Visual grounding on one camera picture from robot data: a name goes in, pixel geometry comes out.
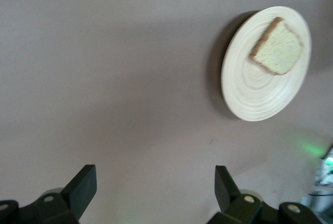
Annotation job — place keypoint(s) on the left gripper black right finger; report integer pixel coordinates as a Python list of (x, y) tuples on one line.
[(229, 198)]

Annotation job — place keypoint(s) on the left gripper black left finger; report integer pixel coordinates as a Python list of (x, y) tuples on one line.
[(75, 195)]

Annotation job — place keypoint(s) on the round wooden plate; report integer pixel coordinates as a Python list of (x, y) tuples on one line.
[(249, 96)]

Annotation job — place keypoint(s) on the brown bread toast slice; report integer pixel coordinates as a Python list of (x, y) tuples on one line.
[(278, 50)]

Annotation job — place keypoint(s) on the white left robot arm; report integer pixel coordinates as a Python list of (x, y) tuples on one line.
[(325, 174)]

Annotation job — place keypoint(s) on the brown table cloth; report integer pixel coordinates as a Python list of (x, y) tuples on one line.
[(104, 78)]

